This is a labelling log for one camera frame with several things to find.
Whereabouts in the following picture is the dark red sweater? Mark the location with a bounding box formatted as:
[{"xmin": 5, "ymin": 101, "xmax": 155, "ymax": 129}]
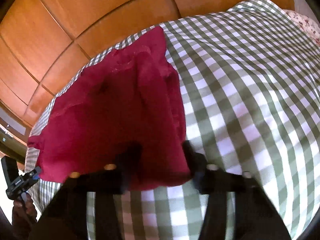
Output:
[{"xmin": 28, "ymin": 27, "xmax": 190, "ymax": 190}]

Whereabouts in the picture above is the left hand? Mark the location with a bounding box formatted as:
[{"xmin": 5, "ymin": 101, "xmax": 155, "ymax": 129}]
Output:
[{"xmin": 12, "ymin": 193, "xmax": 37, "ymax": 239}]

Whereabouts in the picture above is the wooden door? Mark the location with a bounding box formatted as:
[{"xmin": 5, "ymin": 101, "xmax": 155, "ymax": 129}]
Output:
[{"xmin": 1, "ymin": 102, "xmax": 31, "ymax": 169}]

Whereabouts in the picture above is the wooden wardrobe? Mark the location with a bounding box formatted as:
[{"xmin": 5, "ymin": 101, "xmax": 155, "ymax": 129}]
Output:
[{"xmin": 1, "ymin": 0, "xmax": 294, "ymax": 126}]

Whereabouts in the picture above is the floral bed sheet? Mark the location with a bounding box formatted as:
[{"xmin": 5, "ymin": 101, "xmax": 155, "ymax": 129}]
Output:
[{"xmin": 284, "ymin": 10, "xmax": 320, "ymax": 46}]

